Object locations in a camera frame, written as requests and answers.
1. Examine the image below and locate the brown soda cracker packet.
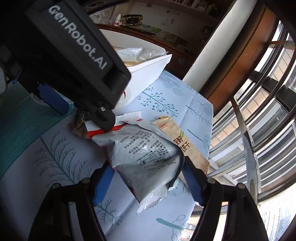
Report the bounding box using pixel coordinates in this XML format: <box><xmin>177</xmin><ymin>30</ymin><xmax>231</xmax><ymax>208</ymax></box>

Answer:
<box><xmin>153</xmin><ymin>116</ymin><xmax>209</xmax><ymax>174</ymax></box>

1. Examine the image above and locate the large white-blue snack bag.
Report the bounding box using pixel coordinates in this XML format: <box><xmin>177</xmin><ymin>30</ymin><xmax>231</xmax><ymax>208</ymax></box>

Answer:
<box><xmin>113</xmin><ymin>46</ymin><xmax>168</xmax><ymax>67</ymax></box>

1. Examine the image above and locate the silver-red snack bag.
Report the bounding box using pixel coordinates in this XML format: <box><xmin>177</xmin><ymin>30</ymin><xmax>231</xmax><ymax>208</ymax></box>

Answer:
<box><xmin>84</xmin><ymin>111</ymin><xmax>185</xmax><ymax>214</ymax></box>

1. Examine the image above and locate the leaf-print blue tablecloth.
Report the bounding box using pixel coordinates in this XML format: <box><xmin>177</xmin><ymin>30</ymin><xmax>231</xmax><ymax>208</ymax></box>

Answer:
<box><xmin>1</xmin><ymin>71</ymin><xmax>213</xmax><ymax>240</ymax></box>

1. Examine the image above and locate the steel window guard rail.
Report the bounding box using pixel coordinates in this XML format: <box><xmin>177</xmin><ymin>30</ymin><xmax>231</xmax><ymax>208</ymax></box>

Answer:
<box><xmin>208</xmin><ymin>21</ymin><xmax>296</xmax><ymax>204</ymax></box>

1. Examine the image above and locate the dark ornamental case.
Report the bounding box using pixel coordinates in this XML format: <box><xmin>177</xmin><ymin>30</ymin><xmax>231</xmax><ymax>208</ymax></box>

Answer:
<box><xmin>121</xmin><ymin>15</ymin><xmax>143</xmax><ymax>27</ymax></box>

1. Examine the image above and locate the clear pack walnut cookie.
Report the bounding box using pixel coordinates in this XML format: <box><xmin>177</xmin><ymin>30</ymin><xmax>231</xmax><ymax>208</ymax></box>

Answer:
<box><xmin>114</xmin><ymin>87</ymin><xmax>132</xmax><ymax>109</ymax></box>
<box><xmin>69</xmin><ymin>110</ymin><xmax>90</xmax><ymax>140</ymax></box>

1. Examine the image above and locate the white plastic storage bin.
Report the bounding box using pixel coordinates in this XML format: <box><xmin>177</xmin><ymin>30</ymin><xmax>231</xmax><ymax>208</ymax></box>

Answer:
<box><xmin>101</xmin><ymin>30</ymin><xmax>172</xmax><ymax>112</ymax></box>

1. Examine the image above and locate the small white bottle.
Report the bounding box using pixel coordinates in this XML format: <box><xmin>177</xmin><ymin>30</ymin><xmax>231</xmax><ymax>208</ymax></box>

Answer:
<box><xmin>113</xmin><ymin>14</ymin><xmax>122</xmax><ymax>26</ymax></box>

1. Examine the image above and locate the white vertical pipe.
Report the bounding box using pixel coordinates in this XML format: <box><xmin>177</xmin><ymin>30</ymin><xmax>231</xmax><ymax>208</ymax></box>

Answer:
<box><xmin>183</xmin><ymin>0</ymin><xmax>257</xmax><ymax>91</ymax></box>

